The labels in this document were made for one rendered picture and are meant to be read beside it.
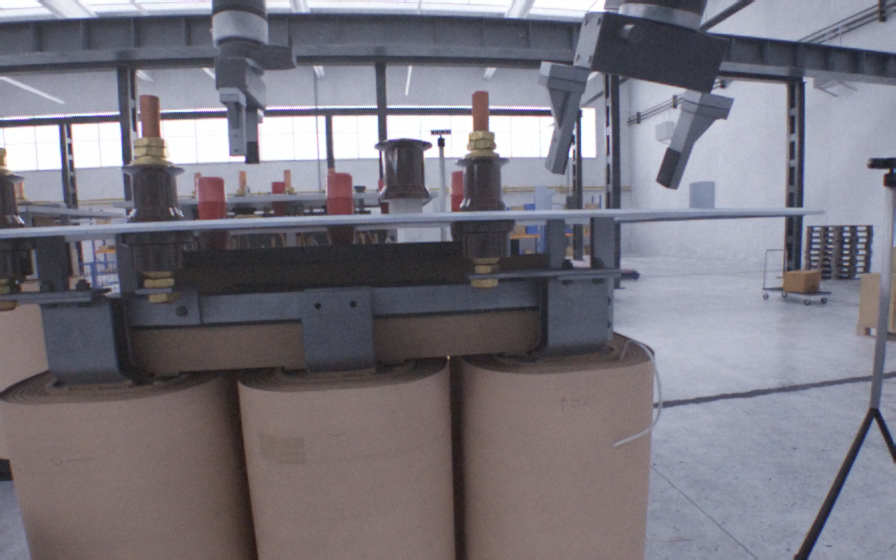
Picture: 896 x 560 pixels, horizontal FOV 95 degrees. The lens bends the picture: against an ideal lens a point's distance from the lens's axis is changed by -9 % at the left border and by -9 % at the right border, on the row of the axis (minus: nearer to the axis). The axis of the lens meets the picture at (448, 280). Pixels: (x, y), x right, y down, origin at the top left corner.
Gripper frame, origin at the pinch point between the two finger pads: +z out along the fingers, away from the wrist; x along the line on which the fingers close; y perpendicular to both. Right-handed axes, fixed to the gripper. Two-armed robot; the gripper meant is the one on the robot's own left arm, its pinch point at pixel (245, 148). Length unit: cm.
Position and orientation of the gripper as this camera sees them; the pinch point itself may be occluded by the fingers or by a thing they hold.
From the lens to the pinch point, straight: 86.3
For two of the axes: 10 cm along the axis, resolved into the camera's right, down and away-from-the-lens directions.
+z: 0.3, 9.9, 1.1
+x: 1.4, 1.0, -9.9
